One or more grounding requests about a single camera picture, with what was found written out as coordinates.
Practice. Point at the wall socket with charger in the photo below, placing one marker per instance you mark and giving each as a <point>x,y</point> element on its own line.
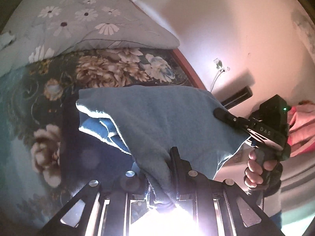
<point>217,64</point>

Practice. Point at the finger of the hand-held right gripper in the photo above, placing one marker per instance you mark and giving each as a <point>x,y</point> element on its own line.
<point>228,118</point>

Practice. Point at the teal floral bed sheet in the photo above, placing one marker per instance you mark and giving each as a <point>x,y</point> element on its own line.
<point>19,108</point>

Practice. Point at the pink cloth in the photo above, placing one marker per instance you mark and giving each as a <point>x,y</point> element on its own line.
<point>302,127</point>

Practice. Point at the black bar-shaped object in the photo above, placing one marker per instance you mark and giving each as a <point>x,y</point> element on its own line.
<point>238,95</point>

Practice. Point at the light blue garment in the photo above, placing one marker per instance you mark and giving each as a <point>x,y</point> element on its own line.
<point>6,40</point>

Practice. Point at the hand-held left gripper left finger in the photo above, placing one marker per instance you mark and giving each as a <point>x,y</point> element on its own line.
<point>134,184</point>

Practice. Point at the person's right hand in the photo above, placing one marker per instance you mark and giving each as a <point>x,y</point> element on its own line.
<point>252,174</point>

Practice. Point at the blue t-shirt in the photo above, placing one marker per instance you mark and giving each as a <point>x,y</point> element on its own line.
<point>160,118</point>

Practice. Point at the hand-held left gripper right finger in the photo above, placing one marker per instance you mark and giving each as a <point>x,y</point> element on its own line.
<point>176,162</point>

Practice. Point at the dark cloth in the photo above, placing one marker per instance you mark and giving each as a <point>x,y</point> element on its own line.
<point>81,152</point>

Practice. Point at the person's right forearm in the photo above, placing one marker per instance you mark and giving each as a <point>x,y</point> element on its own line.
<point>276,216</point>

